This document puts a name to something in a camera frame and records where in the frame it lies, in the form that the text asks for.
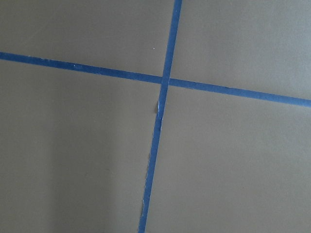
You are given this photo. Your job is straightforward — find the brown paper table cover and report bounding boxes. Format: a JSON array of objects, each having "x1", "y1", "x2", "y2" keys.
[{"x1": 0, "y1": 0, "x2": 311, "y2": 233}]

